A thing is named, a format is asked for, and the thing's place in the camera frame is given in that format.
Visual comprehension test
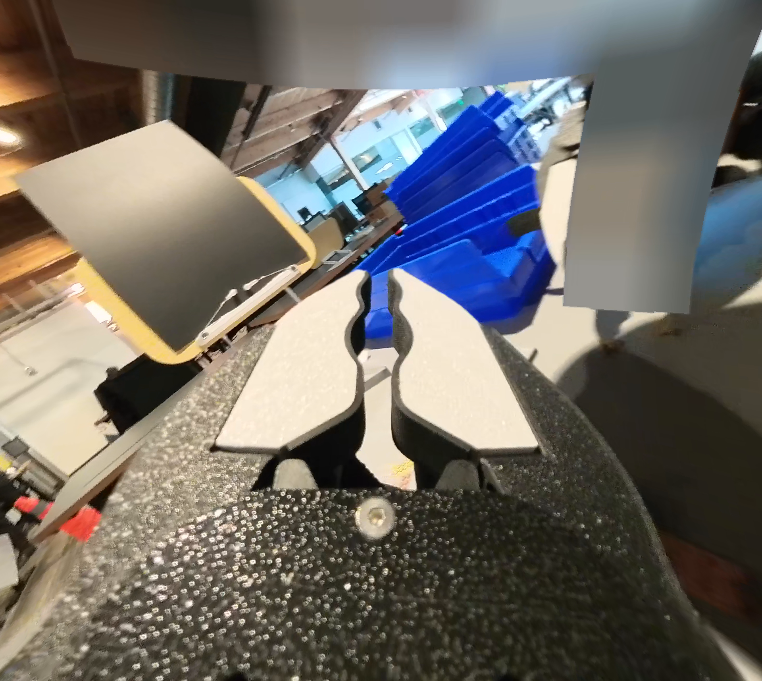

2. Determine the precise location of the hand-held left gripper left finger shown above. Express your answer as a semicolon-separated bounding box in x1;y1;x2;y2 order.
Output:
214;270;371;455

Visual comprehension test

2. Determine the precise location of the grey desk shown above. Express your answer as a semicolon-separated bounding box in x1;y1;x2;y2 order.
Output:
358;145;762;658

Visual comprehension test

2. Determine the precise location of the long thin metal duct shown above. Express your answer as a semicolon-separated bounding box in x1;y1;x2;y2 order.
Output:
141;71;191;134

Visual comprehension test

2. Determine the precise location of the black panel wooden rim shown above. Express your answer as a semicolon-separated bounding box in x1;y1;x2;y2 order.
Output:
12;119;319;366

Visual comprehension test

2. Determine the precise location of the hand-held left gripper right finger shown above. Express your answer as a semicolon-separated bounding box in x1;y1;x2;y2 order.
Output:
389;267;543;461

